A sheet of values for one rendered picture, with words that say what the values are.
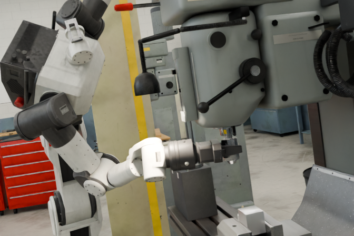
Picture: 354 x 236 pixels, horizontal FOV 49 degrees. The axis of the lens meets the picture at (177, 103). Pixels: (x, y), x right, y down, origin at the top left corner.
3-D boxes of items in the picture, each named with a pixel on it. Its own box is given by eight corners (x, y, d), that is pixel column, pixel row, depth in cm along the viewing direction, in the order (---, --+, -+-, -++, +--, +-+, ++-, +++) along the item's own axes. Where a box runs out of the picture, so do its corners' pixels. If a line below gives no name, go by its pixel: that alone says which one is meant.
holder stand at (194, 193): (187, 222, 146) (180, 169, 145) (174, 205, 167) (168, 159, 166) (218, 215, 148) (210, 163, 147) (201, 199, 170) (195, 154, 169)
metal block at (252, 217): (248, 236, 105) (245, 215, 104) (240, 229, 111) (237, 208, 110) (266, 232, 106) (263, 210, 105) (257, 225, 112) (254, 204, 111)
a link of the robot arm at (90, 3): (76, -13, 144) (58, 19, 142) (91, -10, 139) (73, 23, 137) (97, 5, 153) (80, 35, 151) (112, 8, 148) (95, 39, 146)
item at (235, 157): (236, 161, 113) (234, 142, 112) (221, 161, 115) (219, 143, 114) (241, 157, 117) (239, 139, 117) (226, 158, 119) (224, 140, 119)
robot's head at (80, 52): (70, 69, 124) (72, 51, 117) (62, 44, 128) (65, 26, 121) (90, 67, 127) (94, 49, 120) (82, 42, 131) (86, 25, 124)
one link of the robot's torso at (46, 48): (-4, 129, 141) (-11, 69, 113) (29, 60, 161) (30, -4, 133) (77, 151, 146) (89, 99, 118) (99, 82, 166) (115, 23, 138)
